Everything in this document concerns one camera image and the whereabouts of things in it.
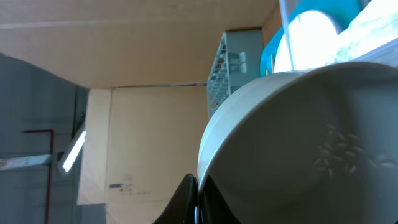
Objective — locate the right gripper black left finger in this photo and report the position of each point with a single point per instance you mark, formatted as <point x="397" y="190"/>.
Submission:
<point x="181" y="207"/>

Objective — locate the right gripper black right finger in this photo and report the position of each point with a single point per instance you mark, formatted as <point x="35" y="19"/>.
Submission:
<point x="213" y="207"/>

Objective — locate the grey bowl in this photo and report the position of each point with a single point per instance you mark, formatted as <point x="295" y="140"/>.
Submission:
<point x="317" y="147"/>

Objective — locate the large pink plate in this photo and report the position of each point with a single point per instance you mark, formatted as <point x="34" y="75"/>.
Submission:
<point x="313" y="42"/>

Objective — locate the white tissue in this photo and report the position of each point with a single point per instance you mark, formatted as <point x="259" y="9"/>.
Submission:
<point x="373" y="27"/>

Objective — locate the clear plastic waste bin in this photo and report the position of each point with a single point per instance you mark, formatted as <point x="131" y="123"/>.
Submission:
<point x="320" y="33"/>

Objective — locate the grey plastic dish rack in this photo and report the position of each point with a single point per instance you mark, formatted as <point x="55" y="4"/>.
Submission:
<point x="236" y="63"/>

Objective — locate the teal plastic tray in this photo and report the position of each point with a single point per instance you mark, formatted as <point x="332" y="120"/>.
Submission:
<point x="342" y="12"/>

